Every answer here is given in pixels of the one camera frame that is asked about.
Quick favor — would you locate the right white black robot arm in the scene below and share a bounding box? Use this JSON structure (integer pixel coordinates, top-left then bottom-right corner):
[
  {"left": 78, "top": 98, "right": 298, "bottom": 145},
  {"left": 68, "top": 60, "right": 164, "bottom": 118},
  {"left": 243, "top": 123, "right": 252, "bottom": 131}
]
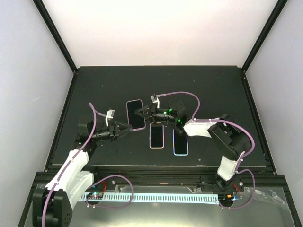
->
[{"left": 134, "top": 98, "right": 255, "bottom": 191}]

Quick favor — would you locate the white slotted cable duct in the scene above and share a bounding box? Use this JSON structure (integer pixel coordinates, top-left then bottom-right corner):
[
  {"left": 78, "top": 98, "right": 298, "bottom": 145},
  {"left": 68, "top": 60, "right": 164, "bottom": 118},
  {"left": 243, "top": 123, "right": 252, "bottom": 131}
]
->
[{"left": 80, "top": 192, "right": 219, "bottom": 205}]

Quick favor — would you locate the right black corner post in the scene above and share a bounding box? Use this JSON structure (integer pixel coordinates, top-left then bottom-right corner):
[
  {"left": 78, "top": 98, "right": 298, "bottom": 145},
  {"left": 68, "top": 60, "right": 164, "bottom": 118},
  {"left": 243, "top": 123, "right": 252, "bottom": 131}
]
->
[{"left": 241, "top": 0, "right": 288, "bottom": 73}]

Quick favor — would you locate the left black corner post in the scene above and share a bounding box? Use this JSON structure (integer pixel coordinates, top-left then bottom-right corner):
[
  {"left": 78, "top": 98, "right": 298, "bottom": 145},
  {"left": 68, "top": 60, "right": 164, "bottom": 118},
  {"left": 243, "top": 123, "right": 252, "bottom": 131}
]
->
[{"left": 33, "top": 0, "right": 78, "bottom": 73}]

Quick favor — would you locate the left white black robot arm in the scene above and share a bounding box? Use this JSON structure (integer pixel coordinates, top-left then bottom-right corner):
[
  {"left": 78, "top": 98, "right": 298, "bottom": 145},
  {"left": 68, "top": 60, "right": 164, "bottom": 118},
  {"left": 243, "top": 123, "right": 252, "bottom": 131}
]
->
[{"left": 32, "top": 120, "right": 132, "bottom": 227}]

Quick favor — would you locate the small circuit board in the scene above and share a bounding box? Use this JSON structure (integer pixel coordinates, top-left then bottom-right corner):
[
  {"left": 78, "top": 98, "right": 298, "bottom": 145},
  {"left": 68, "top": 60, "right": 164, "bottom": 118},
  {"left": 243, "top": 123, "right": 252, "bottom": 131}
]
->
[
  {"left": 218, "top": 194, "right": 243, "bottom": 201},
  {"left": 86, "top": 192, "right": 103, "bottom": 200}
]

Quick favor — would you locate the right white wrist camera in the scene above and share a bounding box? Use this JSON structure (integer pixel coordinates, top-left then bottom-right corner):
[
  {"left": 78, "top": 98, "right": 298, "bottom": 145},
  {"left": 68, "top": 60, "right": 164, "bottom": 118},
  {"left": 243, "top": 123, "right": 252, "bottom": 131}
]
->
[{"left": 151, "top": 94, "right": 160, "bottom": 109}]

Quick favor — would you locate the black front frame rail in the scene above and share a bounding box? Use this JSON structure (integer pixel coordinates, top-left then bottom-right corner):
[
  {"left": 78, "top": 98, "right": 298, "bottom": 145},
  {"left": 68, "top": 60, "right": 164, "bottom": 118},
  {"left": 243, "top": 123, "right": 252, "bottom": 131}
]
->
[{"left": 33, "top": 165, "right": 302, "bottom": 227}]

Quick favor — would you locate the beige pink phone case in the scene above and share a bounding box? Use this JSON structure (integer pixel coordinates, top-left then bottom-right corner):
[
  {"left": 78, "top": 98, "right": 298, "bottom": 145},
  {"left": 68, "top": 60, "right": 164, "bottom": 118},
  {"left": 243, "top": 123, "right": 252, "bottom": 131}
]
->
[{"left": 149, "top": 122, "right": 165, "bottom": 149}]

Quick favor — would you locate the black screen phone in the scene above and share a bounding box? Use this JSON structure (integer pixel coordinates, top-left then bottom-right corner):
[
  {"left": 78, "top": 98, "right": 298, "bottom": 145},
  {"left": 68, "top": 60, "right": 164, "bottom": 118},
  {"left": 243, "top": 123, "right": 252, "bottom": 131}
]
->
[{"left": 150, "top": 124, "right": 164, "bottom": 147}]

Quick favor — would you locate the black corner post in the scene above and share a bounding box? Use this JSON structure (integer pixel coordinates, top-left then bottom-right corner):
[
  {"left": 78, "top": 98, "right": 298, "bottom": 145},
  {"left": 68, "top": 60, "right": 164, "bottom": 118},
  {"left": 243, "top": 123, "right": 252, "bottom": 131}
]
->
[
  {"left": 241, "top": 0, "right": 288, "bottom": 73},
  {"left": 33, "top": 0, "right": 78, "bottom": 73}
]

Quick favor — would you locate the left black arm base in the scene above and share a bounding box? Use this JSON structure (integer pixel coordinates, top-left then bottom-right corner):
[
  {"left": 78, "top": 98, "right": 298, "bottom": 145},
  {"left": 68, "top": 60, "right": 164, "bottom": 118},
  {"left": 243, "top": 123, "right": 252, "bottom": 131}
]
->
[{"left": 90, "top": 177, "right": 117, "bottom": 190}]

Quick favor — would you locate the light blue phone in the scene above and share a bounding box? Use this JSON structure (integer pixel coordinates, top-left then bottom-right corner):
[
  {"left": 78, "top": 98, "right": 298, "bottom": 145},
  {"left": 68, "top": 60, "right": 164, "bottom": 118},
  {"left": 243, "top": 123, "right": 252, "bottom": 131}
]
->
[{"left": 173, "top": 130, "right": 189, "bottom": 156}]

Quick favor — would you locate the right small circuit board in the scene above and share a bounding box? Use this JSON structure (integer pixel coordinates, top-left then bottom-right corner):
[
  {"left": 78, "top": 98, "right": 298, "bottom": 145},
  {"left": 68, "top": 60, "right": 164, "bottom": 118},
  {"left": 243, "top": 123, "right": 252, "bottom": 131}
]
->
[{"left": 218, "top": 194, "right": 243, "bottom": 201}]

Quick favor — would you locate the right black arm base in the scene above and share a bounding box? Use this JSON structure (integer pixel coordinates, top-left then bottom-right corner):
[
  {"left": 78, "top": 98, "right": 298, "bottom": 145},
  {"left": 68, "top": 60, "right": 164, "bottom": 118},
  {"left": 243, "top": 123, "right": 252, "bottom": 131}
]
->
[{"left": 198, "top": 175, "right": 244, "bottom": 193}]

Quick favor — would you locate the left small circuit board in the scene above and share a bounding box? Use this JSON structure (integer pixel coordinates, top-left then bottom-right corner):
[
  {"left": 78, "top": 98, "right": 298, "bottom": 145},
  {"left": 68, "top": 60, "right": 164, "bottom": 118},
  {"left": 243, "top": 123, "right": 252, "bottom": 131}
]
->
[{"left": 86, "top": 192, "right": 103, "bottom": 200}]

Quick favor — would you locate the clear magsafe phone case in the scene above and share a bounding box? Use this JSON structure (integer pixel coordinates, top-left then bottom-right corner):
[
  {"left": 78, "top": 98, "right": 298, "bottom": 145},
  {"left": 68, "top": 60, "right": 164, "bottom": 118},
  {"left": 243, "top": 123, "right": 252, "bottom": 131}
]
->
[{"left": 125, "top": 99, "right": 146, "bottom": 132}]

